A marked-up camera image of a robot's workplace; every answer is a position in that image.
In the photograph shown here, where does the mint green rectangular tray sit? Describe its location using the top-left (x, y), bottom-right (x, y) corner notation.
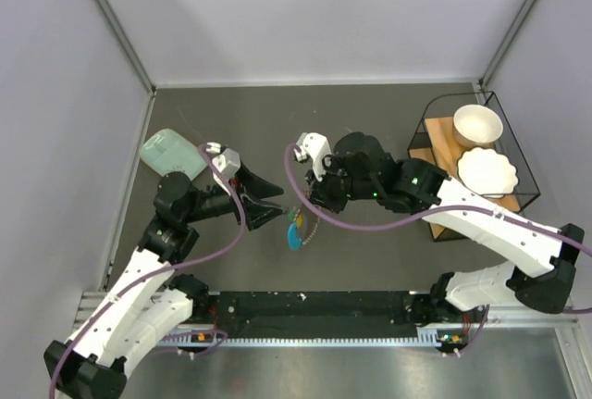
top-left (140, 129), bottom-right (207, 181)

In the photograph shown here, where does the upper wooden shelf board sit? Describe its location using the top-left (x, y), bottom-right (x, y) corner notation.
top-left (425, 117), bottom-right (521, 213)

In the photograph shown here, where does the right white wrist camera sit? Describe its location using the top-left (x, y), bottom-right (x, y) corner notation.
top-left (294, 132), bottom-right (332, 181)

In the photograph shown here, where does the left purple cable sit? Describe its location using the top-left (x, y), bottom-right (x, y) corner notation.
top-left (47, 143), bottom-right (246, 399)

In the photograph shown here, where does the white scalloped plate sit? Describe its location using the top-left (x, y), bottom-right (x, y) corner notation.
top-left (457, 147), bottom-right (519, 198)

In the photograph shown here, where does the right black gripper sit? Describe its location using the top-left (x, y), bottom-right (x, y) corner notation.
top-left (305, 154), bottom-right (379, 215)

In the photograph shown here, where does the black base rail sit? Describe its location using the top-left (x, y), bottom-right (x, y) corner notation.
top-left (192, 291), bottom-right (438, 340)

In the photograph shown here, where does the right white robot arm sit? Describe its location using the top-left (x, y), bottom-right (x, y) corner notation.
top-left (294, 132), bottom-right (583, 321)

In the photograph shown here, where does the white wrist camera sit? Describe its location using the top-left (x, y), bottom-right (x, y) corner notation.
top-left (205, 142), bottom-right (241, 182)
top-left (294, 132), bottom-right (332, 181)

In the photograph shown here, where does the metal keyring with blue handle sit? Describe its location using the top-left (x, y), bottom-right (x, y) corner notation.
top-left (287, 209), bottom-right (321, 251)

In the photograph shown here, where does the purple cable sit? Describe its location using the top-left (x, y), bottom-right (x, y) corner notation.
top-left (283, 143), bottom-right (592, 256)
top-left (47, 143), bottom-right (246, 399)

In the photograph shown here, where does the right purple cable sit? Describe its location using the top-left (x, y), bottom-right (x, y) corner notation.
top-left (283, 143), bottom-right (592, 256)

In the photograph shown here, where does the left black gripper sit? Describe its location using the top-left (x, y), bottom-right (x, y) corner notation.
top-left (182, 159), bottom-right (290, 230)

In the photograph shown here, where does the cream ceramic bowl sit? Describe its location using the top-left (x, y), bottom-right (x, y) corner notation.
top-left (452, 104), bottom-right (503, 147)

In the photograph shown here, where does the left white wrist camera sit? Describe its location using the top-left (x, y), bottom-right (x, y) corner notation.
top-left (205, 142), bottom-right (241, 182)

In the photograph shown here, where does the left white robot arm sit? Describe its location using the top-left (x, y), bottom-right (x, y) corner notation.
top-left (43, 156), bottom-right (286, 398)

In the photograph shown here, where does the lower wooden shelf board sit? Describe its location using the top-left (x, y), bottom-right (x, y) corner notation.
top-left (408, 148), bottom-right (436, 164)

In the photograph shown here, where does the white slotted cable duct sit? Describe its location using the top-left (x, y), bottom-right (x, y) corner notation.
top-left (156, 328), bottom-right (445, 349)

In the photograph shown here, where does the black wire rack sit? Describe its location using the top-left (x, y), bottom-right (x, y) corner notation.
top-left (407, 91), bottom-right (541, 214)

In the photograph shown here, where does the wooden shelf board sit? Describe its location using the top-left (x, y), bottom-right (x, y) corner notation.
top-left (408, 148), bottom-right (436, 164)
top-left (425, 117), bottom-right (521, 213)

